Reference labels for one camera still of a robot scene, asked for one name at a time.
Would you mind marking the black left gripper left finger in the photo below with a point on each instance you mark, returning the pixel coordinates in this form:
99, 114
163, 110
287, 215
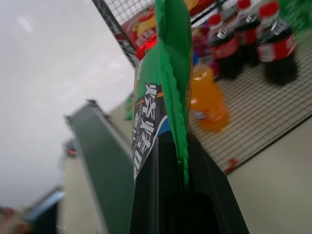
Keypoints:
156, 195

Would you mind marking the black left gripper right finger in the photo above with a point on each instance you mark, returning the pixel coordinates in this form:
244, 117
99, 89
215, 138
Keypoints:
209, 195

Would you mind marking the green snack bag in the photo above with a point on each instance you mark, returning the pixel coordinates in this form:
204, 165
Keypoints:
168, 73
129, 106

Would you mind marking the green conveyor belt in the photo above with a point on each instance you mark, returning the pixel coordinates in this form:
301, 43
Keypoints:
102, 156

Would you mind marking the orange soda bottle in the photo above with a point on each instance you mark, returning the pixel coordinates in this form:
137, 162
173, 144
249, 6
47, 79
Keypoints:
210, 102

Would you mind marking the cola bottle red cap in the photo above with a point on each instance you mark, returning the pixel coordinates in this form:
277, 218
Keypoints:
278, 51
248, 26
225, 52

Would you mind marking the red chips bag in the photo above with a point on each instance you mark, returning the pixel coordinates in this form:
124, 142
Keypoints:
142, 34

